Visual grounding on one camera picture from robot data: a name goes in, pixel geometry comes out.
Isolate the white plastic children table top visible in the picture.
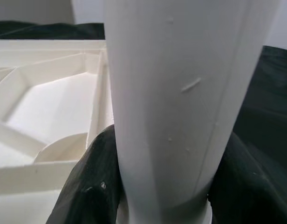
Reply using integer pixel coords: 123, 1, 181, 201
0, 39, 116, 224

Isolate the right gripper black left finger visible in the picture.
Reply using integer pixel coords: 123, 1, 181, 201
45, 123, 123, 224

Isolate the white plastic table leg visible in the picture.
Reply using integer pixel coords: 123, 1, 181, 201
103, 0, 279, 224

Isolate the black cloth table cover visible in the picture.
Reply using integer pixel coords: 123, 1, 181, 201
0, 21, 287, 224

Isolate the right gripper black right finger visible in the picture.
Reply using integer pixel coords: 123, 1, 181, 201
207, 133, 287, 224

